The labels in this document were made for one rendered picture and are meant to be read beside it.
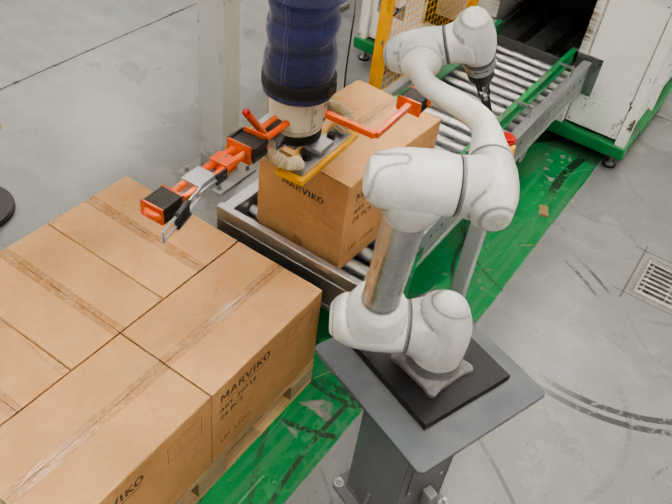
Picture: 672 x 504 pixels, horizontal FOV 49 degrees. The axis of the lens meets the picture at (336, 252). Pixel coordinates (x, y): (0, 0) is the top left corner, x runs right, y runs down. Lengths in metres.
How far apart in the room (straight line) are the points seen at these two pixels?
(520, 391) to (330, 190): 0.91
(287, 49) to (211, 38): 1.49
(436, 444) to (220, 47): 2.18
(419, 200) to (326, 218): 1.14
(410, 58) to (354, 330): 0.72
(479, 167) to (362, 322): 0.60
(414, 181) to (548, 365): 2.03
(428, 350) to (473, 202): 0.63
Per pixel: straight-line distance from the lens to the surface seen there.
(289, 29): 2.08
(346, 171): 2.52
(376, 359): 2.17
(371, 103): 2.91
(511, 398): 2.22
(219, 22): 3.50
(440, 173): 1.48
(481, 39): 1.94
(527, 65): 4.35
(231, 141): 2.11
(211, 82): 3.68
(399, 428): 2.07
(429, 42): 1.95
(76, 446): 2.28
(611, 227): 4.26
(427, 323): 1.98
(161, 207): 1.88
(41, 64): 5.06
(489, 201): 1.49
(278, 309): 2.57
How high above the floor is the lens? 2.45
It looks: 43 degrees down
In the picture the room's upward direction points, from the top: 8 degrees clockwise
